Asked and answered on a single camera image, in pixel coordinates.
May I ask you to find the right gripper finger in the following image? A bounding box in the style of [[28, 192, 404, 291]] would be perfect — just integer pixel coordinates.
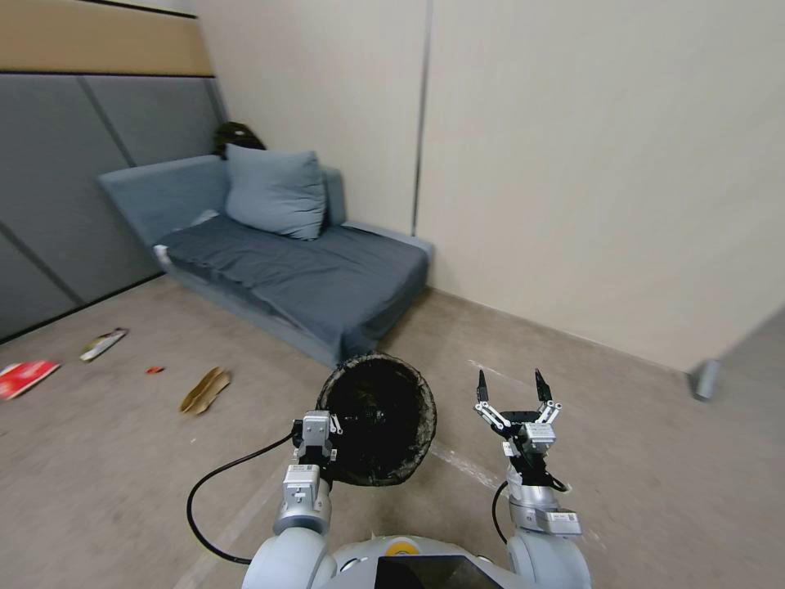
[[532, 367, 563, 425], [473, 369, 515, 435]]

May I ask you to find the black round trash bin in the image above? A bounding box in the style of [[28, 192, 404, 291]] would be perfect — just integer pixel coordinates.
[[315, 353, 438, 488]]

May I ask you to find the white robot front shell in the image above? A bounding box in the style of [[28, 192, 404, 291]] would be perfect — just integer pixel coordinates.
[[332, 532, 514, 589]]

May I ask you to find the white yellow wrapper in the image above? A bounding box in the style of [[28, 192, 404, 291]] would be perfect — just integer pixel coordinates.
[[78, 327, 131, 364]]

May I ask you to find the light blue pillow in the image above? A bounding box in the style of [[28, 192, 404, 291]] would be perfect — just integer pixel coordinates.
[[222, 143, 328, 241]]

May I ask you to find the blue-grey sofa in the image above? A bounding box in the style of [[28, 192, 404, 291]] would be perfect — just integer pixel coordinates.
[[97, 153, 435, 367]]

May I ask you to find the red flat package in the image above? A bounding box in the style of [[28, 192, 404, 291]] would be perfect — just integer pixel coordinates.
[[0, 361, 62, 402]]

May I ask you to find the black bag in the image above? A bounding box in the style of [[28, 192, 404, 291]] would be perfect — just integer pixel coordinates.
[[212, 122, 267, 153]]

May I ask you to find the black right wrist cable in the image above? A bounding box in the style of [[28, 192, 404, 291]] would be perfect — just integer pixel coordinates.
[[491, 479, 514, 545]]

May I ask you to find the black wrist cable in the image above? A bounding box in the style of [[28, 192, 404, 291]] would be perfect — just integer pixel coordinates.
[[186, 431, 305, 565], [491, 479, 514, 545]]

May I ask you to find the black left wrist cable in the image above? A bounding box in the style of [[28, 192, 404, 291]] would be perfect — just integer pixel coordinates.
[[186, 431, 305, 565]]

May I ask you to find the grey metal cylinder post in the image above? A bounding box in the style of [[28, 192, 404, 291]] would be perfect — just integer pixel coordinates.
[[691, 357, 721, 403]]

